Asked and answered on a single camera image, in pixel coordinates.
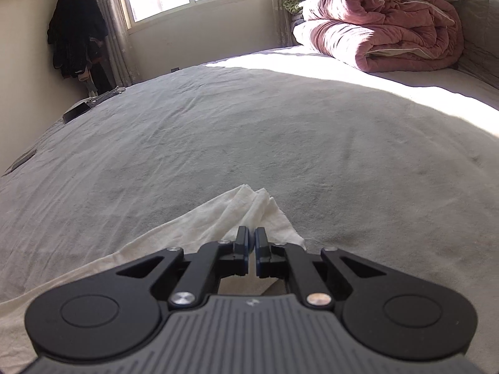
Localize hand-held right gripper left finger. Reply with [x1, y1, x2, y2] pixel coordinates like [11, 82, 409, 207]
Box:
[117, 226, 250, 308]

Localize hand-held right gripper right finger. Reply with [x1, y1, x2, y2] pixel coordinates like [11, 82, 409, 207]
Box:
[254, 226, 386, 308]

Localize white shorts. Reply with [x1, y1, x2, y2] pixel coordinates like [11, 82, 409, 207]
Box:
[0, 184, 307, 374]

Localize black hanging clothes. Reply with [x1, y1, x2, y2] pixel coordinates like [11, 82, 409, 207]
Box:
[47, 0, 108, 80]

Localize grey bed blanket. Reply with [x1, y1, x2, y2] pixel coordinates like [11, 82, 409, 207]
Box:
[0, 64, 499, 374]

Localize dark object on bed edge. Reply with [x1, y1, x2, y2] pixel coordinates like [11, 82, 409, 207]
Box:
[88, 87, 126, 106]

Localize black flat device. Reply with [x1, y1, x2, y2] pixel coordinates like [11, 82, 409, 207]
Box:
[2, 150, 37, 176]
[62, 101, 92, 123]

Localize coat stand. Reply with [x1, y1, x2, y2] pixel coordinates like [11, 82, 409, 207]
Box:
[78, 66, 103, 99]

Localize grey patterned curtain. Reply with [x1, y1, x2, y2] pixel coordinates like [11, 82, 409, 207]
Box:
[89, 0, 135, 86]
[269, 0, 299, 47]

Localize beige bed mattress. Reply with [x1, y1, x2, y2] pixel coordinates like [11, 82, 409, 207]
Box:
[203, 45, 499, 141]

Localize pink folded quilt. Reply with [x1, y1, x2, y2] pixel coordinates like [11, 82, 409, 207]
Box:
[293, 0, 464, 73]

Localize grey padded headboard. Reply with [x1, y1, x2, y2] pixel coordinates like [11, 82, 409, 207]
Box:
[452, 0, 499, 90]

